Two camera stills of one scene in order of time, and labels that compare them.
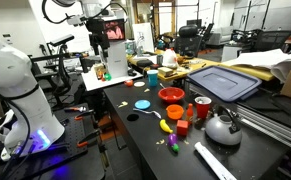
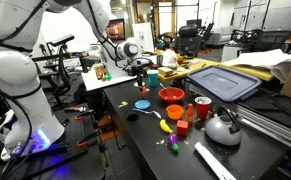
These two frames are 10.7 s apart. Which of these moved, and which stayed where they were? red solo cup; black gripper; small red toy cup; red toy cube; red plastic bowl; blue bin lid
Moved: black gripper; small red toy cup
Stayed: red solo cup; red plastic bowl; blue bin lid; red toy cube
